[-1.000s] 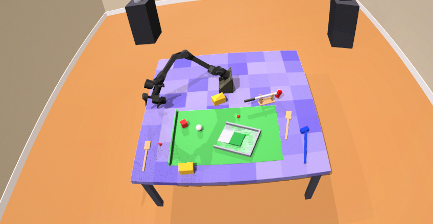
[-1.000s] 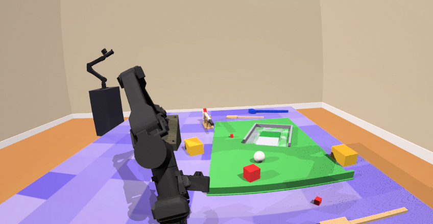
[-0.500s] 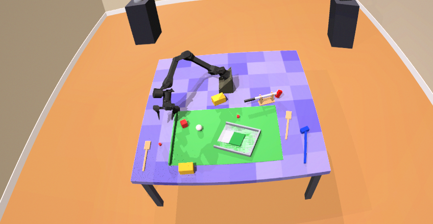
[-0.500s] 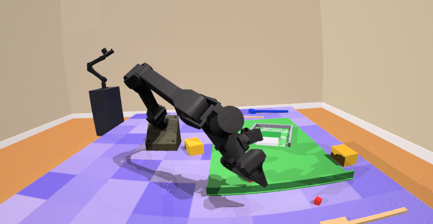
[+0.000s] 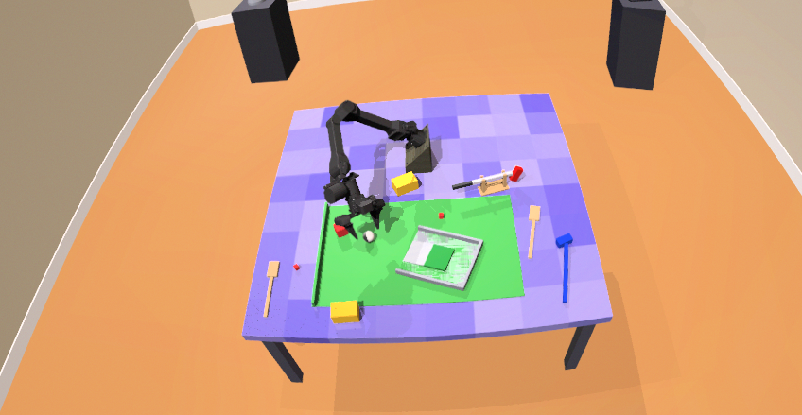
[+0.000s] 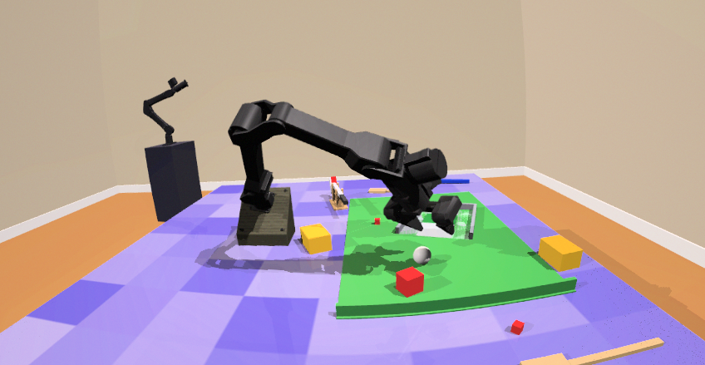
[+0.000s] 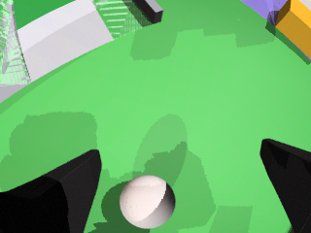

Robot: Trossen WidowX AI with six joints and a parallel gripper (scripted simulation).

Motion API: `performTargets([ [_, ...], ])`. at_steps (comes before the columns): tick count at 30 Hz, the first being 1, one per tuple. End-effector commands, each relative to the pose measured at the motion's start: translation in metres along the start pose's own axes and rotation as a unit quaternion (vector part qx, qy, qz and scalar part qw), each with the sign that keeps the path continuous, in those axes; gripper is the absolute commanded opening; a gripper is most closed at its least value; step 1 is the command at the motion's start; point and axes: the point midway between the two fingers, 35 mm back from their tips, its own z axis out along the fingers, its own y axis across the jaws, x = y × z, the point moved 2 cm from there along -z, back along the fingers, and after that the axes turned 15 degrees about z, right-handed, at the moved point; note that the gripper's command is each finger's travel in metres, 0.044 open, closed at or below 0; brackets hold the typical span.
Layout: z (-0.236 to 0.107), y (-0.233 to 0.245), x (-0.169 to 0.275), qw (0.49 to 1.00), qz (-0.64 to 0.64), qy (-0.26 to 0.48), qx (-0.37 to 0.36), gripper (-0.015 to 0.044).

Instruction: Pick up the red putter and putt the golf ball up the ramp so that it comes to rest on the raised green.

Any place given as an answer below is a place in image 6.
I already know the green flat mat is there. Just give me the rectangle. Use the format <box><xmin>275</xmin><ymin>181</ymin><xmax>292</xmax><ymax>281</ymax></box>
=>
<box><xmin>338</xmin><ymin>191</ymin><xmax>563</xmax><ymax>303</ymax></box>

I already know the white golf ball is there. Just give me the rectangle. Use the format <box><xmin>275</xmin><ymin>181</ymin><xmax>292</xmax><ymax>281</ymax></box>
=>
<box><xmin>413</xmin><ymin>246</ymin><xmax>431</xmax><ymax>264</ymax></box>

